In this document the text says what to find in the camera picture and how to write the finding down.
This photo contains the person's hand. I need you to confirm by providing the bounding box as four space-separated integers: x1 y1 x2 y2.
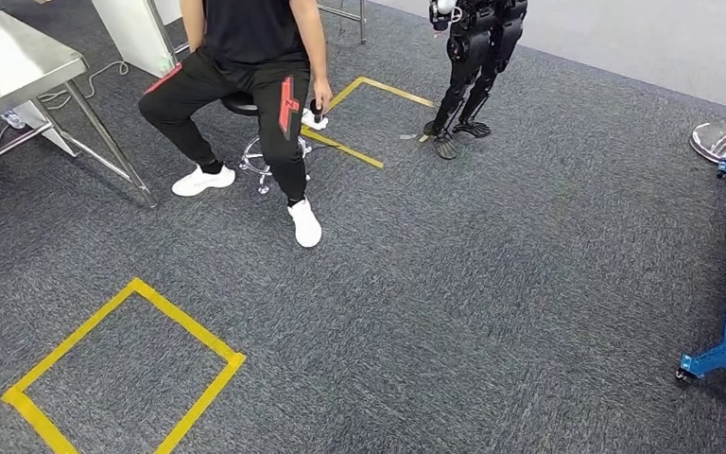
309 78 334 114

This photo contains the steel workbench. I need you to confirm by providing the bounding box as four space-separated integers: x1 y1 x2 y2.
0 0 159 209

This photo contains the blue metal shelf rack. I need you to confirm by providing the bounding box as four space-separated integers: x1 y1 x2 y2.
674 131 726 387

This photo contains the white crumpled cloth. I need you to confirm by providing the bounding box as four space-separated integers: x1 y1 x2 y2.
300 107 330 131

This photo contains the yellow floor tape square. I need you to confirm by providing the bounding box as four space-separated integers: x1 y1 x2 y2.
300 76 438 170
0 277 248 454

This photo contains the black chrome stool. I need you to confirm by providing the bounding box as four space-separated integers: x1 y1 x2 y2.
219 92 314 196

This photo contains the person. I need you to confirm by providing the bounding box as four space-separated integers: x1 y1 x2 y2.
137 0 334 250

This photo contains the black humanoid robot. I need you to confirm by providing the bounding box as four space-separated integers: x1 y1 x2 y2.
422 0 530 161

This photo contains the white panel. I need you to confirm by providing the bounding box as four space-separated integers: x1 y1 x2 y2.
90 0 182 79

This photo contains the steel table frame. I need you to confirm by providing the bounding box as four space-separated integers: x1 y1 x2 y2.
316 0 369 45

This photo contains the white floor cable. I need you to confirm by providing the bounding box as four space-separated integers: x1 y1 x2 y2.
37 61 131 113

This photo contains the chrome stanchion post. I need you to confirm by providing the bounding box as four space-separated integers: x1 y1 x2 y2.
688 98 726 166

